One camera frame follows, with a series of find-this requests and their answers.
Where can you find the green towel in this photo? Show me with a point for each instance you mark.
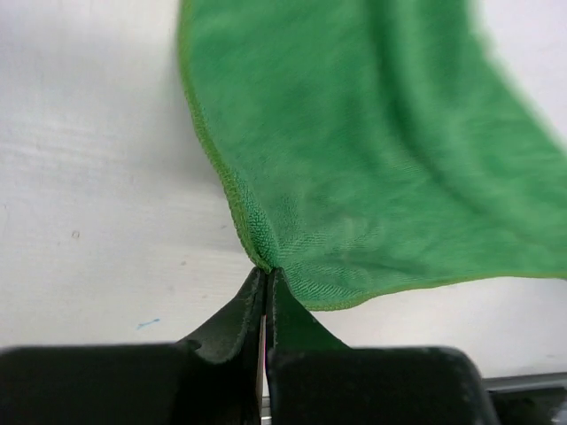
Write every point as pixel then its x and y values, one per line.
pixel 370 147

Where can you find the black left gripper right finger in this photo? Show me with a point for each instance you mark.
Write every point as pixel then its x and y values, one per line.
pixel 291 327

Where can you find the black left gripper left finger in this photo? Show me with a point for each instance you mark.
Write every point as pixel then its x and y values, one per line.
pixel 222 337

